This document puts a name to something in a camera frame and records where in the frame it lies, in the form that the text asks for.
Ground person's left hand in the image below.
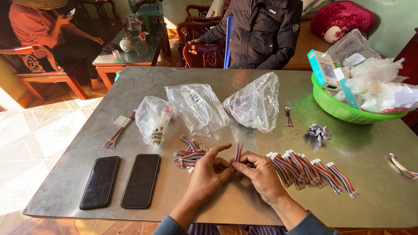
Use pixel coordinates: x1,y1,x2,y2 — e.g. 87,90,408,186
187,143,236,209

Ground person's right hand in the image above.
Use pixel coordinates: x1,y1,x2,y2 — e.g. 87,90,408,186
231,151,291,207

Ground short multicoloured ribbon cable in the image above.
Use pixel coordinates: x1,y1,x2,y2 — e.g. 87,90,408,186
234,142,244,164
284,106,294,128

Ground person's striped trousers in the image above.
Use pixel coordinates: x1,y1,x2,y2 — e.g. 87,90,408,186
187,223,288,235

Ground large black smartphone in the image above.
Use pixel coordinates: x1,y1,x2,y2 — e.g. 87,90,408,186
120,154,161,209

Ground flat clear labelled plastic bag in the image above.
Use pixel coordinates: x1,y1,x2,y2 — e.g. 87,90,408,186
164,83,231,138

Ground crumpled silver paper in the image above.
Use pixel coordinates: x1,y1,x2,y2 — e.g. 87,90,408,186
306,123,333,147

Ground small clear plastic bag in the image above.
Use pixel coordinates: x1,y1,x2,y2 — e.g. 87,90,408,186
135,95,175,146

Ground green plastic basket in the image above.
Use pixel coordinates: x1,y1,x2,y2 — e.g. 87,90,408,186
310,72,410,125

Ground small black smartphone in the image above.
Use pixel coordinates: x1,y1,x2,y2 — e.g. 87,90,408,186
79,156,120,210

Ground slim teal and white box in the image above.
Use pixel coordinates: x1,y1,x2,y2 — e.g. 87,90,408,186
333,67,361,110

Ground wide teal and white box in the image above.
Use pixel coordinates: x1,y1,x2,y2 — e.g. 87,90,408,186
307,49,342,92

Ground dark carved wooden armchair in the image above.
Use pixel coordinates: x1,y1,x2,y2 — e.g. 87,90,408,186
176,4,230,69

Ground glass-topped wooden coffee table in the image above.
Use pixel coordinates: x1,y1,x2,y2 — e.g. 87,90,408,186
92,22,172,91

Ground big white plastic bag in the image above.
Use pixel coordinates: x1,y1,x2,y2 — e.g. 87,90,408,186
334,76,418,114

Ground white ceramic teapot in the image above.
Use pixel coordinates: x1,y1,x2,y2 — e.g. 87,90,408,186
119,35,134,53

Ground grey labelled plastic pouch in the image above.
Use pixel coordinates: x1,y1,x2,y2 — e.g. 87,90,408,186
326,28,382,68

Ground crumpled clear plastic bag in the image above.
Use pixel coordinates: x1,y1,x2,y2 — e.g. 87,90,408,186
349,57,406,83

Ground clear glass pitcher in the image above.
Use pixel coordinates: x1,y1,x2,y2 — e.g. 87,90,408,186
125,13,143,39

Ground red fluffy blanket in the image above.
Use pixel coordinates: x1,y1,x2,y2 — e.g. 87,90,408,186
310,0,376,44

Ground dark wooden chair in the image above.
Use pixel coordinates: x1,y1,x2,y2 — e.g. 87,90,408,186
78,0,122,24

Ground conical straw hat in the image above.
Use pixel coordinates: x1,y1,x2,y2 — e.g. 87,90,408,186
10,0,68,10

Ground pile of bare ribbon cables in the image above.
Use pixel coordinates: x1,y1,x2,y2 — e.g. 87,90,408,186
172,135,210,174

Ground row of white-plug ribbon cables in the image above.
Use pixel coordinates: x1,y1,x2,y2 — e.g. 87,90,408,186
266,149,360,199

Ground large clear bag of cables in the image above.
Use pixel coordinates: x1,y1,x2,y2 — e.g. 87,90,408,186
222,71,281,134

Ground long cable bundle white label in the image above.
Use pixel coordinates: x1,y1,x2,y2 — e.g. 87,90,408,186
103,110,137,150

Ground white-plug cable with loose wires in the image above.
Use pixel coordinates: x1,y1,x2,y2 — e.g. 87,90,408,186
388,153,418,181

